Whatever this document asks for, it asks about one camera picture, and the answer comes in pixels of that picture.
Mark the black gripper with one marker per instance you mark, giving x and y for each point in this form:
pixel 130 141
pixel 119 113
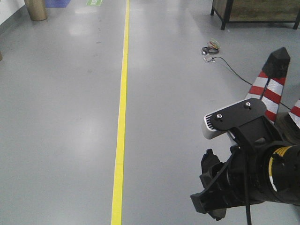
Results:
pixel 262 156

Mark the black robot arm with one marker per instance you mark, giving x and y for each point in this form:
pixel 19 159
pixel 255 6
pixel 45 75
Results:
pixel 233 194

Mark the right red white bollard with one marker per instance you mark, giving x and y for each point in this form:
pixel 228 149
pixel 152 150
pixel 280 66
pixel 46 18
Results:
pixel 288 124

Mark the red white bollard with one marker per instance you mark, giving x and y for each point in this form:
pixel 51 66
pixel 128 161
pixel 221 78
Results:
pixel 288 124
pixel 268 86

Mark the left red white bollard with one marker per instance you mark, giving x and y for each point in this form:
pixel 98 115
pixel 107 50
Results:
pixel 268 86

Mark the small grey floor adapter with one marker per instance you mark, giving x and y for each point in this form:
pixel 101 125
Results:
pixel 208 58

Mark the dark wooden metal-framed bench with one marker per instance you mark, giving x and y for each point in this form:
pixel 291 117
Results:
pixel 257 11

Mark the green lightning floor sign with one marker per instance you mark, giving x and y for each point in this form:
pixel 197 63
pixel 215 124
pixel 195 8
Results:
pixel 94 3

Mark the blue floor sign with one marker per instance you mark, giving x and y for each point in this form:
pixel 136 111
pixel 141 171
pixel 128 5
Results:
pixel 56 3

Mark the brown cylindrical pot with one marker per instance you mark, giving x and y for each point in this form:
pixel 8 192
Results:
pixel 36 9

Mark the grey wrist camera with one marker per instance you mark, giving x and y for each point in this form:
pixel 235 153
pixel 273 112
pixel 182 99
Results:
pixel 222 120

